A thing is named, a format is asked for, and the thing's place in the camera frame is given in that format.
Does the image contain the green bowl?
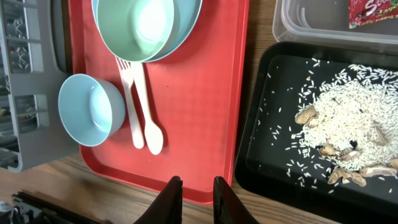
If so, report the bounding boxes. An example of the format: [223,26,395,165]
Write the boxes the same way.
[97,0,177,62]

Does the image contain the red plastic tray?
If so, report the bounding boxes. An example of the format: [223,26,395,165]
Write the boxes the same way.
[80,1,249,204]

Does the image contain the black plastic tray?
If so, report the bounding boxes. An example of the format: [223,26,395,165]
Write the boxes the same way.
[234,42,397,223]

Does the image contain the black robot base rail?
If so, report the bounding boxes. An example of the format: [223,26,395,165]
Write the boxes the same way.
[1,191,100,224]

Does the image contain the clear plastic bin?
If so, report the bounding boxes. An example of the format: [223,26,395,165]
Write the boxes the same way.
[272,0,397,55]

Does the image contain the grey plastic dishwasher rack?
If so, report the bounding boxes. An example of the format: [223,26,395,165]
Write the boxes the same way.
[1,0,78,173]

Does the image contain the light blue plate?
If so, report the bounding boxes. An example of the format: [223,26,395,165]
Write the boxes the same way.
[91,0,203,62]

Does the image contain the red snack wrapper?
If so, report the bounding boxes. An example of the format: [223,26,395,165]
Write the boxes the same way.
[348,0,397,29]

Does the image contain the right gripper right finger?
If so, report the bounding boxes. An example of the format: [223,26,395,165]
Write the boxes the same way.
[213,176,259,224]

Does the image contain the rice and peanut scraps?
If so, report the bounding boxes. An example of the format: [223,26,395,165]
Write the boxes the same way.
[294,63,397,187]

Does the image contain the white plastic fork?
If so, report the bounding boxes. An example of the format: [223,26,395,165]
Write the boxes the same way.
[115,57,145,149]

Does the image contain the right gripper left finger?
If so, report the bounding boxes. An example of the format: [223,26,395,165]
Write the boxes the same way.
[134,176,183,224]

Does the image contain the white plastic spoon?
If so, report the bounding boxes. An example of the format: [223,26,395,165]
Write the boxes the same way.
[130,62,164,155]

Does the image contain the light blue small bowl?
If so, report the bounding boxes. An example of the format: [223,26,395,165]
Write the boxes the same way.
[58,73,126,147]

